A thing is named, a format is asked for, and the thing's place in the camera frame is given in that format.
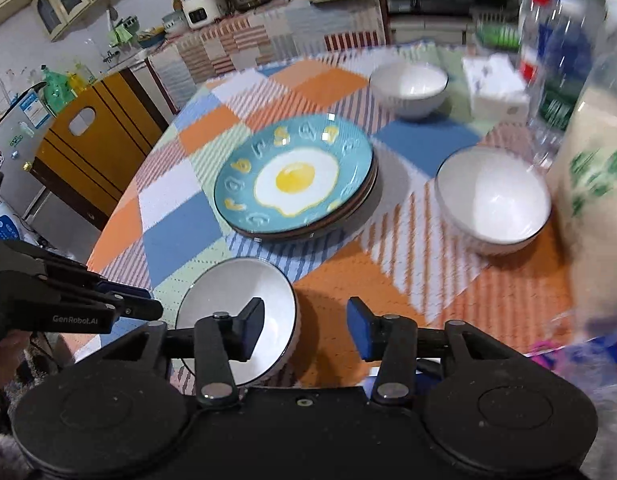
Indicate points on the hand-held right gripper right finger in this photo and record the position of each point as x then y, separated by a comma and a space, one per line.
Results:
361, 330

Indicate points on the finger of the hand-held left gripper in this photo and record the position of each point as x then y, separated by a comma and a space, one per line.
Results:
63, 266
138, 308

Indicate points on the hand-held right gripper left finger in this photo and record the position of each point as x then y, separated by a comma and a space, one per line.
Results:
251, 330

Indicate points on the white bowl with dark rim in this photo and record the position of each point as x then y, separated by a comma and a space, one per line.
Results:
408, 85
213, 295
493, 200

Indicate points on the white plate with pink bunny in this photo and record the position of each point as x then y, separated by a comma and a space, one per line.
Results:
338, 223

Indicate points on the blue fried egg plate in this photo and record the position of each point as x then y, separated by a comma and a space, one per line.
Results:
293, 175

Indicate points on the stacked white bowls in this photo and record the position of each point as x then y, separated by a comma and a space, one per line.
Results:
174, 22

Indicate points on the person's left hand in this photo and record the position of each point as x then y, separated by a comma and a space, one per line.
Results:
6, 355

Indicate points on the white appliance with blue label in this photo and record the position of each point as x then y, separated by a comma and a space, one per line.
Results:
6, 227

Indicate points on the yellow wooden chair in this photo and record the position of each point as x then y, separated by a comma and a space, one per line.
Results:
88, 160

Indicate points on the green dish soap bottle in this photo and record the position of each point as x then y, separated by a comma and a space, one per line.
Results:
56, 89

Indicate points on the yellow plastic bottle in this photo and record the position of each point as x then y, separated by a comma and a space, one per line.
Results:
82, 79

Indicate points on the pink packet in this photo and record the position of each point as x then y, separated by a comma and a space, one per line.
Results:
553, 355

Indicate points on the sink faucet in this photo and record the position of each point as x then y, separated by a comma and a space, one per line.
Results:
111, 55

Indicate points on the green hanging cloth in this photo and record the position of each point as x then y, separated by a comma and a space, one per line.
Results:
122, 32

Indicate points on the blue bowl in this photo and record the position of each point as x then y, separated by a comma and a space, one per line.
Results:
152, 40

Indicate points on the clear bag of rice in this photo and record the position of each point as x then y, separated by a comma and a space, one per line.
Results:
596, 195

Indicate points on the white tissue pack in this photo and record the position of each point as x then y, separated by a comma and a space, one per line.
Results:
493, 87

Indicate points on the white rice cooker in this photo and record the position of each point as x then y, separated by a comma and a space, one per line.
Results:
202, 11

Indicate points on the striped patchwork counter cloth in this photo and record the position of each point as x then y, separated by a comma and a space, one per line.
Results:
273, 35

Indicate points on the green label water bottle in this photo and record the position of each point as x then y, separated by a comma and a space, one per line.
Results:
556, 105

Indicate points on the cream base cabinet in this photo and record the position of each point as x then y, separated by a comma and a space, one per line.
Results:
428, 29

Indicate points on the green plastic basket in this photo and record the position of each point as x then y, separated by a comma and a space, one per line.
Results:
498, 36

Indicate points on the black gas stove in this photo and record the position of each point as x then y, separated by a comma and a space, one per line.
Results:
428, 4

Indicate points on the red cap water bottle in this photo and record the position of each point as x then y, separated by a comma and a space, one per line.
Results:
533, 40

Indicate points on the blue cap water bottle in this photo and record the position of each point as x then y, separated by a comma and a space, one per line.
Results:
558, 5

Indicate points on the large clear plastic bottle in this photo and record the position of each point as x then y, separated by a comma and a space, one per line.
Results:
608, 35

